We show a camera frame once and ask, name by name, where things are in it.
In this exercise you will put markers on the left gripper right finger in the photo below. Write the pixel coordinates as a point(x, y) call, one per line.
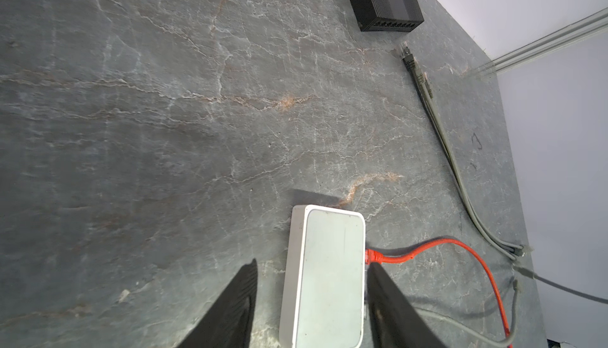
point(393, 320)

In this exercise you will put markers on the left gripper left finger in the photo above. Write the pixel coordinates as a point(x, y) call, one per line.
point(229, 322)

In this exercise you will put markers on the white network switch box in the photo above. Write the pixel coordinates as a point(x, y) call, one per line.
point(323, 293)

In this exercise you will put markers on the small black wire clip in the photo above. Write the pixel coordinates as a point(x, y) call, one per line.
point(476, 142)

